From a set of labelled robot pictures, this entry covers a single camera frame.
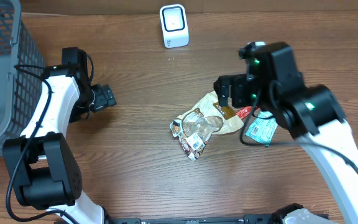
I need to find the red stick snack packet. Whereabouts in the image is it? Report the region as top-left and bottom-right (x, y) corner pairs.
(236, 106), (252, 119)

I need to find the teal snack packet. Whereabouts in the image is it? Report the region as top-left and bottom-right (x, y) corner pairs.
(246, 111), (278, 146)

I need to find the beige brown snack bag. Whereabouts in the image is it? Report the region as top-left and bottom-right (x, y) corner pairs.
(170, 91), (244, 161)

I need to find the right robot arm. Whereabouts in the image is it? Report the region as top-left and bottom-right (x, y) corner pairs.
(214, 42), (358, 223)

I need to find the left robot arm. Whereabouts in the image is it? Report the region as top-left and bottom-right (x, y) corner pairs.
(2, 47), (116, 223)

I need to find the grey plastic mesh basket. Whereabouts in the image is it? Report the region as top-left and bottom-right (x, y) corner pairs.
(0, 0), (45, 156)

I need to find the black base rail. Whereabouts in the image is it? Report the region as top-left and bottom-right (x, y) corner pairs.
(104, 214), (283, 224)

